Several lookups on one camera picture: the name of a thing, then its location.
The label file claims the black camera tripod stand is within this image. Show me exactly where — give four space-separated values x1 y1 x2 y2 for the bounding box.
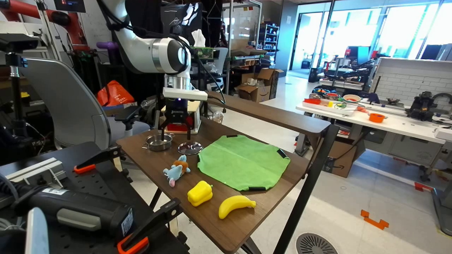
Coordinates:
0 34 39 158

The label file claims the cardboard box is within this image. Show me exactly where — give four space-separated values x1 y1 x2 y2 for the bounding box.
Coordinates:
237 68 279 102

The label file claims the yellow toy banana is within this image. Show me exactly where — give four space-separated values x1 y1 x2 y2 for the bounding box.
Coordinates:
218 195 258 219

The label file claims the white cluttered work table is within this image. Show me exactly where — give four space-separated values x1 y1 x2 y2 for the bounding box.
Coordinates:
299 99 452 145

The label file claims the black orange clamp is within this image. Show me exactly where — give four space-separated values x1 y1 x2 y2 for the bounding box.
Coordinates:
73 147 124 175

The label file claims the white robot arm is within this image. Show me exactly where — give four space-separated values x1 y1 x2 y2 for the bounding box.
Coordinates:
97 0 208 130

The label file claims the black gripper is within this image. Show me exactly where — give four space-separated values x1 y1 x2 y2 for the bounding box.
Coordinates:
166 99 194 131

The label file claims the steel pot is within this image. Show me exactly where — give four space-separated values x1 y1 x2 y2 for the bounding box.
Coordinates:
148 134 173 153

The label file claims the grey chair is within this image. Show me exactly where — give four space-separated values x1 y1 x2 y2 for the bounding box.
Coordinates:
22 58 150 150

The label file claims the green cloth mat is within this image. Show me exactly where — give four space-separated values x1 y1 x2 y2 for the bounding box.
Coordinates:
198 136 292 192

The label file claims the blue plush doll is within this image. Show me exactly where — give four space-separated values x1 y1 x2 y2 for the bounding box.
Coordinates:
163 154 191 188

